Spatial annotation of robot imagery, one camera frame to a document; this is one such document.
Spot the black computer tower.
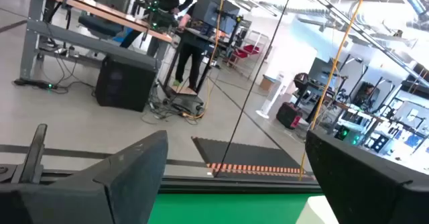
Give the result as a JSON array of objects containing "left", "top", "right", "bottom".
[{"left": 95, "top": 54, "right": 159, "bottom": 113}]

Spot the cardboard box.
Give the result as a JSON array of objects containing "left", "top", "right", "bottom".
[{"left": 259, "top": 75, "right": 278, "bottom": 92}]

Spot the black and red case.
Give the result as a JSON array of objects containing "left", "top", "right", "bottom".
[{"left": 275, "top": 101, "right": 303, "bottom": 130}]

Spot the grey monitor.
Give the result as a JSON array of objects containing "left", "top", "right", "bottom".
[{"left": 308, "top": 56, "right": 339, "bottom": 87}]

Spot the black hanging cable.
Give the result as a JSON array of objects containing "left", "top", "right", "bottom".
[{"left": 213, "top": 0, "right": 297, "bottom": 178}]

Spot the black floor cable bundle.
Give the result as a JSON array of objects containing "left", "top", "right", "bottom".
[{"left": 140, "top": 82, "right": 206, "bottom": 125}]

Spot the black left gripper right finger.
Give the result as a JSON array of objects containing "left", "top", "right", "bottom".
[{"left": 304, "top": 129, "right": 429, "bottom": 224}]

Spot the green table mat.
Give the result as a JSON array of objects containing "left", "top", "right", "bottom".
[{"left": 147, "top": 192, "right": 324, "bottom": 224}]

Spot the black orange-striped floor mat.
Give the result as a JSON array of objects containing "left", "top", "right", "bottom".
[
  {"left": 191, "top": 136, "right": 302, "bottom": 170},
  {"left": 212, "top": 169, "right": 318, "bottom": 182}
]

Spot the white plastic bin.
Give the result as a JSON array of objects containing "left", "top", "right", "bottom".
[{"left": 295, "top": 195, "right": 340, "bottom": 224}]

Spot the black power strip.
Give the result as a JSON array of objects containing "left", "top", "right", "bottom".
[{"left": 13, "top": 78, "right": 58, "bottom": 91}]

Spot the black aluminium table frame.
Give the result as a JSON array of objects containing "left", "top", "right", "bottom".
[{"left": 0, "top": 163, "right": 322, "bottom": 195}]

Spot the yellow hanging cable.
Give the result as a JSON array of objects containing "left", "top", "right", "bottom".
[{"left": 299, "top": 0, "right": 371, "bottom": 182}]

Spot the black frame bracket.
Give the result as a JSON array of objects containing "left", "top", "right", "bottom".
[{"left": 11, "top": 123, "right": 48, "bottom": 184}]

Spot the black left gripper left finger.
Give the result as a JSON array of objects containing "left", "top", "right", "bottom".
[{"left": 50, "top": 129, "right": 169, "bottom": 224}]

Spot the black robot with green lights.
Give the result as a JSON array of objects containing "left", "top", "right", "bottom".
[{"left": 135, "top": 0, "right": 180, "bottom": 30}]

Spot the blue chair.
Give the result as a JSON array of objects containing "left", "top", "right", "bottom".
[{"left": 77, "top": 13, "right": 125, "bottom": 40}]

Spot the wooden balance board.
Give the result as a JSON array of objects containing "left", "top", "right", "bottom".
[{"left": 169, "top": 85, "right": 198, "bottom": 97}]

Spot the grey workbench with wooden top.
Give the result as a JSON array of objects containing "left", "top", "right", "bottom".
[{"left": 19, "top": 0, "right": 174, "bottom": 84}]

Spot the rack with red bins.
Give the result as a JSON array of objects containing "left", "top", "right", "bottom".
[{"left": 227, "top": 29, "right": 271, "bottom": 79}]

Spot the white tower fan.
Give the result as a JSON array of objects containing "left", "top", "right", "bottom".
[{"left": 255, "top": 71, "right": 286, "bottom": 120}]

